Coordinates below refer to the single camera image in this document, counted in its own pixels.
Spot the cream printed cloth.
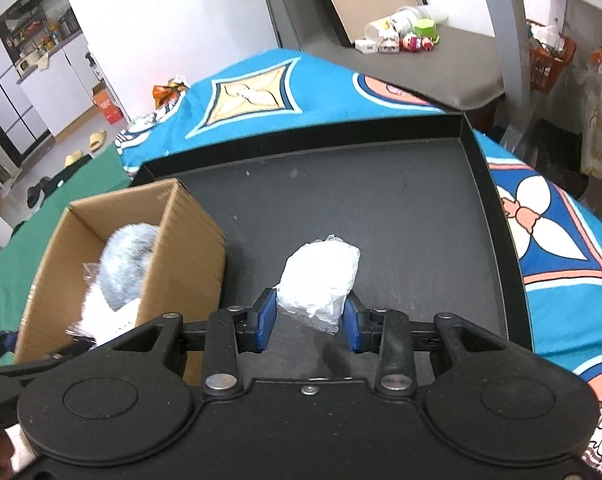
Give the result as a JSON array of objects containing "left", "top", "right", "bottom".
[{"left": 578, "top": 77, "right": 602, "bottom": 186}]

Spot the orange box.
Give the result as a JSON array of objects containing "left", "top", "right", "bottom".
[{"left": 92, "top": 85, "right": 124, "bottom": 125}]

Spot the white cabinet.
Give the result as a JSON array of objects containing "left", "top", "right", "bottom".
[{"left": 16, "top": 35, "right": 127, "bottom": 136}]

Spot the grey fluffy plush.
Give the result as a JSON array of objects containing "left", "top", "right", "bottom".
[{"left": 98, "top": 224, "right": 161, "bottom": 311}]

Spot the orange basket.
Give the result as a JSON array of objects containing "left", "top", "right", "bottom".
[{"left": 526, "top": 20, "right": 578, "bottom": 95}]

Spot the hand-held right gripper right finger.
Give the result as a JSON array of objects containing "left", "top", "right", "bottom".
[{"left": 342, "top": 292, "right": 532, "bottom": 393}]

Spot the green cup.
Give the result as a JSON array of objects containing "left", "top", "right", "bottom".
[{"left": 413, "top": 17, "right": 441, "bottom": 43}]

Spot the grey low table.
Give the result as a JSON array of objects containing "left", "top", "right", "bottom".
[{"left": 256, "top": 0, "right": 504, "bottom": 111}]

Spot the brown cardboard box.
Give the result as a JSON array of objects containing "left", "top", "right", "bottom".
[{"left": 14, "top": 178, "right": 228, "bottom": 386}]

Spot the black tray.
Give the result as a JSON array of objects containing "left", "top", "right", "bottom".
[{"left": 131, "top": 112, "right": 534, "bottom": 381}]

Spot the clear-wrapped white bundle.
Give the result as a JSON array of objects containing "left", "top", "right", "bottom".
[{"left": 66, "top": 260, "right": 147, "bottom": 348}]

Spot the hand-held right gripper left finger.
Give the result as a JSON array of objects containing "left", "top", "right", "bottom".
[{"left": 98, "top": 287, "right": 278, "bottom": 396}]

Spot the blue printed blanket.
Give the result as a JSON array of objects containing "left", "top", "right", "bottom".
[{"left": 116, "top": 49, "right": 602, "bottom": 476}]

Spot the green cloth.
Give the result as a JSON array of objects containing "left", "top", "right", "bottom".
[{"left": 0, "top": 147, "right": 132, "bottom": 341}]

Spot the black and white cloth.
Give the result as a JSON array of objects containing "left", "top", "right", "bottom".
[{"left": 34, "top": 157, "right": 94, "bottom": 201}]

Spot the orange bag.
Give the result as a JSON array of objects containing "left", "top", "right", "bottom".
[{"left": 152, "top": 77, "right": 189, "bottom": 108}]

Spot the small red figurine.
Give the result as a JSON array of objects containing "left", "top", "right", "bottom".
[{"left": 401, "top": 34, "right": 434, "bottom": 53}]

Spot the white plastic bag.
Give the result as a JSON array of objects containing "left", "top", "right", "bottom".
[{"left": 276, "top": 234, "right": 361, "bottom": 335}]

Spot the white tall cupboard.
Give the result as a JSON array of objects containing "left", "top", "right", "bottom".
[{"left": 0, "top": 0, "right": 52, "bottom": 163}]

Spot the grey post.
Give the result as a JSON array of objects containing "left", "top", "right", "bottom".
[{"left": 470, "top": 0, "right": 538, "bottom": 171}]

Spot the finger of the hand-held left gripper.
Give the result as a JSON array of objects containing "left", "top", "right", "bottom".
[
  {"left": 0, "top": 346, "right": 79, "bottom": 377},
  {"left": 0, "top": 327, "right": 19, "bottom": 366}
]

